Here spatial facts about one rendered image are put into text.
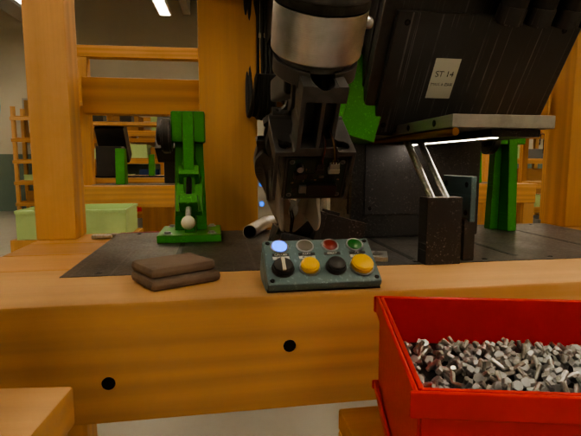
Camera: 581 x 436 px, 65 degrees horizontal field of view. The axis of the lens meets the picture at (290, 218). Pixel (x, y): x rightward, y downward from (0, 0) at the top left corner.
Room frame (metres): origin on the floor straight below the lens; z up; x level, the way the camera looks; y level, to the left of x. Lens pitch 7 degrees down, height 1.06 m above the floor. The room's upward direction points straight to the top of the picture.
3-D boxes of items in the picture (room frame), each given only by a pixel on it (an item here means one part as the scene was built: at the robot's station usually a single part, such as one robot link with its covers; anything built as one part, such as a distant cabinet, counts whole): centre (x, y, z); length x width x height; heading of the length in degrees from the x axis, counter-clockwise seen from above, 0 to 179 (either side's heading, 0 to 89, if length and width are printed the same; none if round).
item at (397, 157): (1.09, -0.26, 1.07); 0.30 x 0.18 x 0.34; 99
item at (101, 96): (1.30, -0.12, 1.23); 1.30 x 0.05 x 0.09; 99
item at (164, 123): (0.99, 0.27, 1.12); 0.07 x 0.03 x 0.08; 9
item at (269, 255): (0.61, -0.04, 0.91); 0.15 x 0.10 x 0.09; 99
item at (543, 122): (0.85, -0.27, 1.11); 0.39 x 0.16 x 0.03; 9
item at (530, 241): (0.94, -0.18, 0.89); 1.10 x 0.42 x 0.02; 99
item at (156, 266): (0.62, 0.16, 0.91); 0.10 x 0.08 x 0.03; 128
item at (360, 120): (0.86, -0.11, 1.17); 0.13 x 0.12 x 0.20; 99
